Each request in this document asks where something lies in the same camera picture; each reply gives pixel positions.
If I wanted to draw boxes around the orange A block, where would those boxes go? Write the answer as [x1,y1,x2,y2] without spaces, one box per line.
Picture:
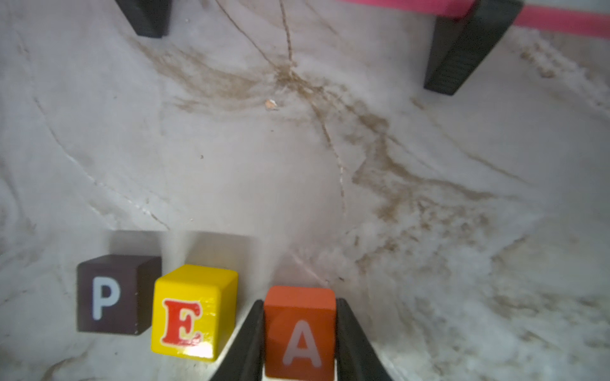
[264,286,337,380]

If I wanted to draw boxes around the brown P block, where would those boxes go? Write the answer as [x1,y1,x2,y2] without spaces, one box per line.
[76,254,162,336]

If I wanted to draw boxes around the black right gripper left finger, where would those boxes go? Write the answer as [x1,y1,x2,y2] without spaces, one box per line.
[210,299,265,381]

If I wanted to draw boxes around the yellow E block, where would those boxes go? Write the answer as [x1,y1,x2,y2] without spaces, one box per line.
[150,264,238,362]

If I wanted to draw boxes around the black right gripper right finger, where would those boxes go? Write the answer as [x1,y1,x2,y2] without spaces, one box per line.
[335,298,392,381]

